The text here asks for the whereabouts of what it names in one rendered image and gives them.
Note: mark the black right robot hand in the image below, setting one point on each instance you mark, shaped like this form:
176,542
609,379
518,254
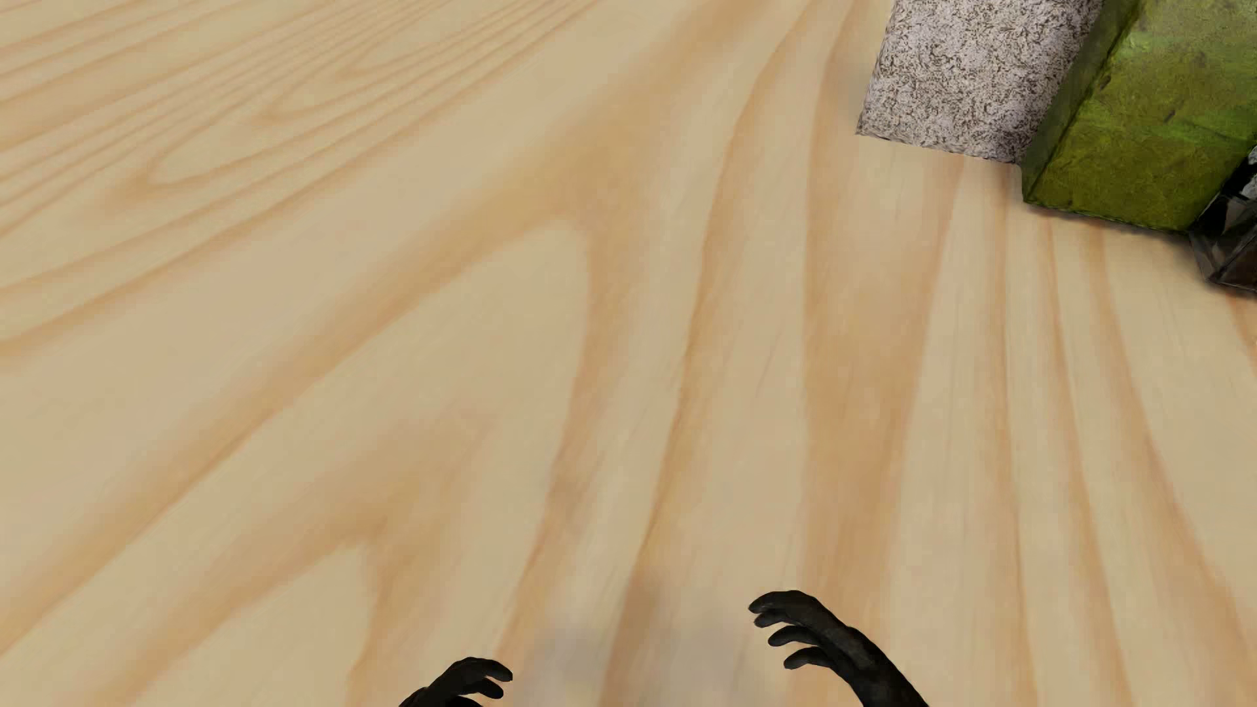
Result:
835,643

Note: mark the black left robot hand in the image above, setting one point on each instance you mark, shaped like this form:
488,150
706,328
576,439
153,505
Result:
462,684

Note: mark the green mossy block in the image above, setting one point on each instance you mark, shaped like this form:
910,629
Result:
1149,108

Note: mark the dark metallic object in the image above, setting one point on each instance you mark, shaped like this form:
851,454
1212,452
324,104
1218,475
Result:
1229,231

